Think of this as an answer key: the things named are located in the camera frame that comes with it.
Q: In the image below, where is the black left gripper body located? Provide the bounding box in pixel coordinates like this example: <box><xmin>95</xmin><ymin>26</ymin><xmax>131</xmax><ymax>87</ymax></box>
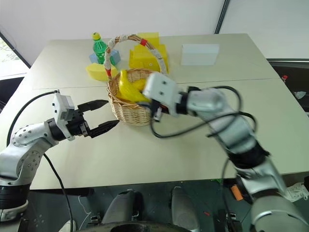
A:
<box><xmin>66</xmin><ymin>108</ymin><xmax>92</xmax><ymax>139</ymax></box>

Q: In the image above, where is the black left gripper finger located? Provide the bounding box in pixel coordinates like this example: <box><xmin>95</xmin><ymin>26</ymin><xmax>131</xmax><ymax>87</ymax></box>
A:
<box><xmin>88</xmin><ymin>120</ymin><xmax>120</xmax><ymax>139</ymax></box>
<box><xmin>77</xmin><ymin>99</ymin><xmax>110</xmax><ymax>114</ymax></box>

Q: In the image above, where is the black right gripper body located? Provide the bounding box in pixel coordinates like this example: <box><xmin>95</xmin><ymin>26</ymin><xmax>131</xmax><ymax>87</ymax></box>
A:
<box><xmin>150</xmin><ymin>100</ymin><xmax>170</xmax><ymax>122</ymax></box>

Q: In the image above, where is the yellow banana bunch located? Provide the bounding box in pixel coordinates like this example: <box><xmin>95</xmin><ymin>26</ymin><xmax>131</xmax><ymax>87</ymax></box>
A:
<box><xmin>116</xmin><ymin>69</ymin><xmax>152</xmax><ymax>104</ymax></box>

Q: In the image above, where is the yellow stepped foam block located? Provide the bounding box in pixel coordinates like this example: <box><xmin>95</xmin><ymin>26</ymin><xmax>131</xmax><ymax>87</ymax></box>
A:
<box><xmin>128</xmin><ymin>43</ymin><xmax>169</xmax><ymax>73</ymax></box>

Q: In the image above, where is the blue foam block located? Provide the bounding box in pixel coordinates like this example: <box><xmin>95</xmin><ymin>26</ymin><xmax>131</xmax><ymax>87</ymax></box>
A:
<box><xmin>89</xmin><ymin>49</ymin><xmax>121</xmax><ymax>66</ymax></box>

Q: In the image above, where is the green plastic bottle yellow cap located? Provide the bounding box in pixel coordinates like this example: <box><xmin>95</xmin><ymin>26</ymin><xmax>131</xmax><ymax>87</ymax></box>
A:
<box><xmin>92</xmin><ymin>32</ymin><xmax>108</xmax><ymax>65</ymax></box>

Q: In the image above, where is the yellow rectangular foam block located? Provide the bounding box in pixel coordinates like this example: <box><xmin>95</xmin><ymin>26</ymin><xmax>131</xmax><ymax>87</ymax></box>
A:
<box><xmin>137</xmin><ymin>31</ymin><xmax>160</xmax><ymax>47</ymax></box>

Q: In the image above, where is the white rectangular box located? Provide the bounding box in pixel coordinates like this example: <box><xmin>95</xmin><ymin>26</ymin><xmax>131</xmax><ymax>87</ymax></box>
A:
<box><xmin>180</xmin><ymin>43</ymin><xmax>220</xmax><ymax>66</ymax></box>

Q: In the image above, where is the dark rounded grey shape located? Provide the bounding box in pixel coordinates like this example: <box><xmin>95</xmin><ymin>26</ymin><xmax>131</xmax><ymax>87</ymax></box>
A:
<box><xmin>100</xmin><ymin>189</ymin><xmax>143</xmax><ymax>226</ymax></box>
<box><xmin>170</xmin><ymin>186</ymin><xmax>201</xmax><ymax>232</ymax></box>

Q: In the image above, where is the orange cylinder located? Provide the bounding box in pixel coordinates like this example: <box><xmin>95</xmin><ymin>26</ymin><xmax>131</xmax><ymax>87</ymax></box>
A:
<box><xmin>231</xmin><ymin>185</ymin><xmax>243</xmax><ymax>201</ymax></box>

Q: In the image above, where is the crumpled white printed paper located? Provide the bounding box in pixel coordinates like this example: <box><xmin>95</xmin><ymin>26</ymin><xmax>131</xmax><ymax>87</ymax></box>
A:
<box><xmin>286</xmin><ymin>182</ymin><xmax>309</xmax><ymax>203</ymax></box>

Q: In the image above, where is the wicker basket with handle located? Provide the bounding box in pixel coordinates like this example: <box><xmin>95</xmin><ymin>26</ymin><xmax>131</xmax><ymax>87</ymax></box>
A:
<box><xmin>103</xmin><ymin>34</ymin><xmax>169</xmax><ymax>127</ymax></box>

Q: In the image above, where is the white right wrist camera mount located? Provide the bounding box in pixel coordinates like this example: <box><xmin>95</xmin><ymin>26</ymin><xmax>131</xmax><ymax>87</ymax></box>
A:
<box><xmin>141</xmin><ymin>72</ymin><xmax>182</xmax><ymax>118</ymax></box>

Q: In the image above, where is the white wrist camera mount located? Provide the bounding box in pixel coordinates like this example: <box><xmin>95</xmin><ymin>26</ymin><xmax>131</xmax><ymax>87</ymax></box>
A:
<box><xmin>141</xmin><ymin>72</ymin><xmax>182</xmax><ymax>118</ymax></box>
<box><xmin>51</xmin><ymin>91</ymin><xmax>76</xmax><ymax>142</ymax></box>

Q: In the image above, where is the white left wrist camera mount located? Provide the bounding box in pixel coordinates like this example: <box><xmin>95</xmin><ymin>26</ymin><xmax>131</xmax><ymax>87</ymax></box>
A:
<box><xmin>51</xmin><ymin>91</ymin><xmax>76</xmax><ymax>142</ymax></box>

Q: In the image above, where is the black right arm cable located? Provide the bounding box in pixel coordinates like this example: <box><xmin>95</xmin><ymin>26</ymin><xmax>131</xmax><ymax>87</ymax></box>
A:
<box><xmin>149</xmin><ymin>85</ymin><xmax>258</xmax><ymax>140</ymax></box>

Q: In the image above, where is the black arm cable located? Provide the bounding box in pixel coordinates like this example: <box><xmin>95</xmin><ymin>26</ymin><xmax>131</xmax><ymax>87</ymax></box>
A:
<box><xmin>149</xmin><ymin>85</ymin><xmax>258</xmax><ymax>140</ymax></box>
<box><xmin>6</xmin><ymin>89</ymin><xmax>61</xmax><ymax>147</ymax></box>

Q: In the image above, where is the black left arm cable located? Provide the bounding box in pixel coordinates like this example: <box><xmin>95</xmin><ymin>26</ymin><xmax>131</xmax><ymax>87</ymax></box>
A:
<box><xmin>6</xmin><ymin>89</ymin><xmax>61</xmax><ymax>147</ymax></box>

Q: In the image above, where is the black hanging body cable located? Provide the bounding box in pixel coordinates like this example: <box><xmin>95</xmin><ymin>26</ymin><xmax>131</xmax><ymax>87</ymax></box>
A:
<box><xmin>42</xmin><ymin>153</ymin><xmax>74</xmax><ymax>232</ymax></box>

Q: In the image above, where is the black window frame post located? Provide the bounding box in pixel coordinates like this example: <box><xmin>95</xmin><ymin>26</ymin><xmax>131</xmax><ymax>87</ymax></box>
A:
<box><xmin>213</xmin><ymin>0</ymin><xmax>231</xmax><ymax>34</ymax></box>

